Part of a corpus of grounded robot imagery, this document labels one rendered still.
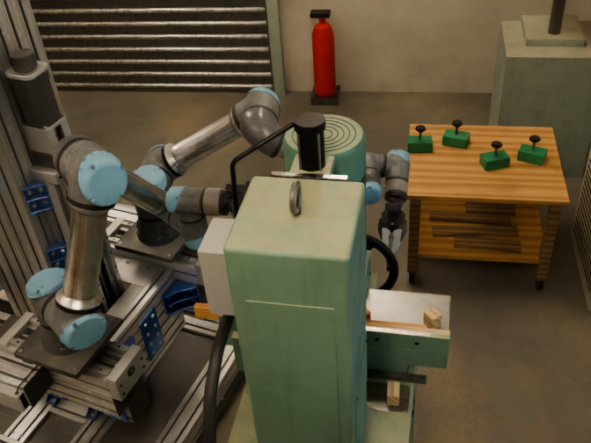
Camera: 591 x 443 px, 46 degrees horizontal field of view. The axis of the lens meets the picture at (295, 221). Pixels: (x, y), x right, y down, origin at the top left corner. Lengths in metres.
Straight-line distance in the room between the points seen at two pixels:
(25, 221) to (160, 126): 2.62
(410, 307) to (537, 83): 2.04
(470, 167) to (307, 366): 1.91
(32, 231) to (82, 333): 0.40
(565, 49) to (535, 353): 1.54
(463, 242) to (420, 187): 0.39
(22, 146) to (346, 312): 1.11
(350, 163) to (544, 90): 2.41
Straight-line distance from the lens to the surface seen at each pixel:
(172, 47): 4.86
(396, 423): 1.82
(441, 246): 3.23
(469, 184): 3.02
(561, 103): 3.82
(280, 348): 1.34
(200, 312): 1.93
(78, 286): 1.82
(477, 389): 2.92
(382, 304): 1.94
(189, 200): 1.89
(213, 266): 1.27
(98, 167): 1.66
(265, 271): 1.20
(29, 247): 2.19
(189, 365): 2.77
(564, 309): 3.29
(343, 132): 1.49
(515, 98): 3.78
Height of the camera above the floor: 2.29
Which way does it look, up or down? 39 degrees down
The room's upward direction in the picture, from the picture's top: 5 degrees counter-clockwise
